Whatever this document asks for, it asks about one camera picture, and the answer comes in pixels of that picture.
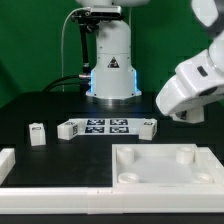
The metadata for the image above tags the black cable bundle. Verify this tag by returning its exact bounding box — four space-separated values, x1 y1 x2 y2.
41 75 92 93

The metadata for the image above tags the white square tabletop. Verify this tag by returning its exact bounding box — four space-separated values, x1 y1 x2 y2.
112 144 224 186

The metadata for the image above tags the black camera on stand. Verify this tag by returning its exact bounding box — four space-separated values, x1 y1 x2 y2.
71 6 123 74

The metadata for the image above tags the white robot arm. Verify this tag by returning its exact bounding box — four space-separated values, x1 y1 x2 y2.
73 0 224 118

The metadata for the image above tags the white U-shaped obstacle fence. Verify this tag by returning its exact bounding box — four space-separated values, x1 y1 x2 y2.
0 148 224 214

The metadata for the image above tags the white camera cable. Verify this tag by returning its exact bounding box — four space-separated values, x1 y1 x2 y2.
60 7 92 93

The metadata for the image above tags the apriltag base sheet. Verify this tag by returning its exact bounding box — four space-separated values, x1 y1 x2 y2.
70 118 145 135

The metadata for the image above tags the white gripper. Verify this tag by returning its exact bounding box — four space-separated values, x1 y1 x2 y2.
156 49 224 116

